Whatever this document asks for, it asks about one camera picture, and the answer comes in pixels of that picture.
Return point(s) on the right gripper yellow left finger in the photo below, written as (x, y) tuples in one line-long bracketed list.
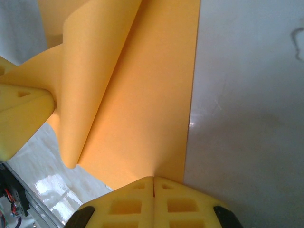
[(142, 204)]

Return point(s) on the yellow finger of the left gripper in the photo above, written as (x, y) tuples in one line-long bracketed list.
[(23, 118), (6, 67)]

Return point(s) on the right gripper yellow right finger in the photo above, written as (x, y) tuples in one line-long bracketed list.
[(161, 204)]

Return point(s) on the orange paper sheet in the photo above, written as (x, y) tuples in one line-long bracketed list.
[(147, 118)]

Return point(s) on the wide aluminium base rail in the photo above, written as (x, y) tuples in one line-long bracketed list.
[(35, 213)]

